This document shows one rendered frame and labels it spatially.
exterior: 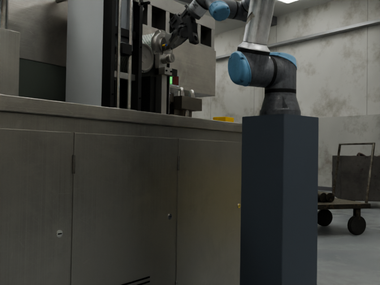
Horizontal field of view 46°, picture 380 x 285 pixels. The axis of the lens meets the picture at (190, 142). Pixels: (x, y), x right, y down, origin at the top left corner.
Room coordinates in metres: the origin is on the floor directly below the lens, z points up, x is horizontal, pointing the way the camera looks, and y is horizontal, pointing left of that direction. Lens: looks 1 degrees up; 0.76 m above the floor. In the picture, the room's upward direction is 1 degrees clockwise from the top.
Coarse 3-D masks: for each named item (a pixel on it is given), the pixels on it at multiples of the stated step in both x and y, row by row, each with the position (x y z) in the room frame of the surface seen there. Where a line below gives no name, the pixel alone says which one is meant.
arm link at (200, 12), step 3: (192, 3) 1.90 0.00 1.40; (195, 3) 1.89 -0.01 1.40; (189, 6) 1.91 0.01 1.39; (192, 6) 1.90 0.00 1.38; (195, 6) 1.89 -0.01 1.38; (198, 6) 1.88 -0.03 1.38; (192, 9) 1.90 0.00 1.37; (195, 9) 1.89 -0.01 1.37; (198, 9) 1.89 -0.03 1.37; (201, 9) 1.89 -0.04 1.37; (204, 9) 1.89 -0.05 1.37; (195, 12) 1.90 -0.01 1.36; (198, 12) 1.90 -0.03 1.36; (201, 12) 1.90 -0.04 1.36; (204, 12) 1.91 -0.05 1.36; (198, 15) 1.91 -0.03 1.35; (201, 15) 1.92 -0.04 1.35
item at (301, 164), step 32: (256, 128) 1.62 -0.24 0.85; (288, 128) 1.54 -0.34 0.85; (256, 160) 1.62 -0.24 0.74; (288, 160) 1.55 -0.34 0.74; (256, 192) 1.62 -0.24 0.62; (288, 192) 1.55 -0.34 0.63; (256, 224) 1.62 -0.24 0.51; (288, 224) 1.55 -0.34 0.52; (256, 256) 1.62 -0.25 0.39; (288, 256) 1.55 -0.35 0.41
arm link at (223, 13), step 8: (208, 0) 1.82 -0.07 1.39; (216, 0) 1.79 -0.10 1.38; (224, 0) 1.81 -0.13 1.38; (232, 0) 1.84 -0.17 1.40; (208, 8) 1.83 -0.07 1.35; (216, 8) 1.78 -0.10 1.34; (224, 8) 1.78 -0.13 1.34; (232, 8) 1.82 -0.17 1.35; (216, 16) 1.80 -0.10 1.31; (224, 16) 1.81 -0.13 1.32; (232, 16) 1.85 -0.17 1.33
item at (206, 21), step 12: (144, 0) 2.42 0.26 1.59; (156, 0) 2.50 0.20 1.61; (168, 0) 2.58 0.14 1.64; (144, 12) 2.46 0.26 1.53; (156, 12) 2.60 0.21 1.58; (168, 12) 2.58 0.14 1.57; (180, 12) 2.67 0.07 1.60; (144, 24) 2.42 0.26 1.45; (156, 24) 2.61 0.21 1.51; (168, 24) 2.58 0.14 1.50; (204, 24) 2.86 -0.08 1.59; (204, 36) 2.96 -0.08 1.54
